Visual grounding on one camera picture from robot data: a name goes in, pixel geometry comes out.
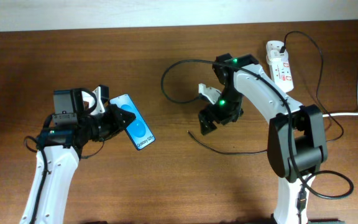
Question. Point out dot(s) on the blue Galaxy smartphone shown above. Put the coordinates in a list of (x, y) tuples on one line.
[(138, 131)]

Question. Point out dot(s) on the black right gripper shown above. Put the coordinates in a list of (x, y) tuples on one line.
[(219, 116)]

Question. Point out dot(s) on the white power strip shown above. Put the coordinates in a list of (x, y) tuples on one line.
[(280, 72)]

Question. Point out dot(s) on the white charger plug adapter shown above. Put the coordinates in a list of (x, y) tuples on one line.
[(276, 56)]

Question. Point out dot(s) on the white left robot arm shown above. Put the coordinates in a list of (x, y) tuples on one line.
[(80, 116)]

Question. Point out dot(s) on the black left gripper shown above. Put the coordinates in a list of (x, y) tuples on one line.
[(114, 112)]

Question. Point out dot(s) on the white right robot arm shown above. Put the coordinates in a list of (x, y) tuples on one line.
[(296, 145)]

